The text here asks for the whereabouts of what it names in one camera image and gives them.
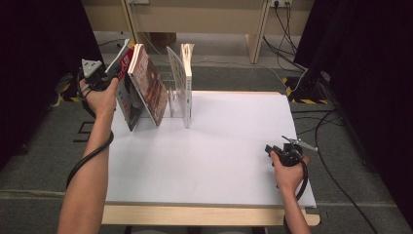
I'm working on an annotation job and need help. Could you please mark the clear acrylic magazine rack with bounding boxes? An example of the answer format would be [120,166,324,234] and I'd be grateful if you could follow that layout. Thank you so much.
[162,71,193,119]

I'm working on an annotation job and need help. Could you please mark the purple and brown magazine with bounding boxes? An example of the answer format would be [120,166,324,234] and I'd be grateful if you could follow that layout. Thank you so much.
[131,43,170,127]

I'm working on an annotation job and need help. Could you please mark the black wall power cables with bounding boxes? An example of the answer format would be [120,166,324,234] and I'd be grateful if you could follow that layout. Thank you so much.
[262,2,308,72]

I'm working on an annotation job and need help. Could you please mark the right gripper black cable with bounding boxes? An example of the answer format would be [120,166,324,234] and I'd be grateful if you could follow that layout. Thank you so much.
[282,159,309,234]

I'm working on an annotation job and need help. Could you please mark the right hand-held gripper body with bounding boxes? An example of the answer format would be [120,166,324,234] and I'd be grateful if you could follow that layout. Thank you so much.
[272,135,319,168]

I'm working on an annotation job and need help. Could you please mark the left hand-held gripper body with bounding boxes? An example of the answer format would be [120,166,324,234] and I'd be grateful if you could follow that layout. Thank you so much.
[77,58,114,93]

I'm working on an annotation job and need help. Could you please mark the thick black floor cable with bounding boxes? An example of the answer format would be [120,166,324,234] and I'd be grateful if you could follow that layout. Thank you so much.
[314,109,380,234]

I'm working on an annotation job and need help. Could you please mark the thin black floor cable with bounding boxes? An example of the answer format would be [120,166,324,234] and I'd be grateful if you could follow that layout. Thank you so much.
[291,109,346,136]

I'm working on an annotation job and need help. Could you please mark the white table board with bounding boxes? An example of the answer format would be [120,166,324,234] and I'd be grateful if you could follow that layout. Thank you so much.
[105,90,318,209]

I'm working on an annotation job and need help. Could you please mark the person's right hand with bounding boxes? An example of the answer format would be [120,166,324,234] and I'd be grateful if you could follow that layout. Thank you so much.
[269,151,312,196]

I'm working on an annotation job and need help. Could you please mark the person's left hand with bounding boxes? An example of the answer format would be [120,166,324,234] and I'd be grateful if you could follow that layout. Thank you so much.
[79,77,120,120]

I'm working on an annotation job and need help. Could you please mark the light wooden table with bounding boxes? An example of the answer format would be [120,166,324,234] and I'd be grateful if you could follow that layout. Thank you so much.
[101,90,320,227]

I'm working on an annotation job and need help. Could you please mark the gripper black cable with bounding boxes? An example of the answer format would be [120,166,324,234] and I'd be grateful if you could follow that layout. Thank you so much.
[65,72,115,191]
[282,159,309,234]

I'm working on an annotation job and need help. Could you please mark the brown cardboard box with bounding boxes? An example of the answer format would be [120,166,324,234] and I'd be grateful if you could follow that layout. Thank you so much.
[149,32,178,49]

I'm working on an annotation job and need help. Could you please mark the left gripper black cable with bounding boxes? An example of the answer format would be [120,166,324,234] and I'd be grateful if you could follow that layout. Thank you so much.
[65,72,115,191]

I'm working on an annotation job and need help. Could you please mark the beige wooden desk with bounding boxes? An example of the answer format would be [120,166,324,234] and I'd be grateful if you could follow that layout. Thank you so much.
[81,0,316,64]

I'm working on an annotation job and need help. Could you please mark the white picture-grid magazine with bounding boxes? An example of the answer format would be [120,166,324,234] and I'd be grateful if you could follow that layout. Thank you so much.
[166,43,195,129]

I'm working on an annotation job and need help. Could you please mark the black and red magazine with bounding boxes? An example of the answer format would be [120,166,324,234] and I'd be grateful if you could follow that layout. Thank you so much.
[105,38,144,133]

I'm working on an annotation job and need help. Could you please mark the purple and blue magazine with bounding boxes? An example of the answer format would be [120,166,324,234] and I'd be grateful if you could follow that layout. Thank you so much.
[127,43,159,127]

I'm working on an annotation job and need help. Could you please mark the black curtain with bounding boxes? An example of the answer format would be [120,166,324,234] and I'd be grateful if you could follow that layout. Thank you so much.
[292,0,413,225]
[0,0,109,172]

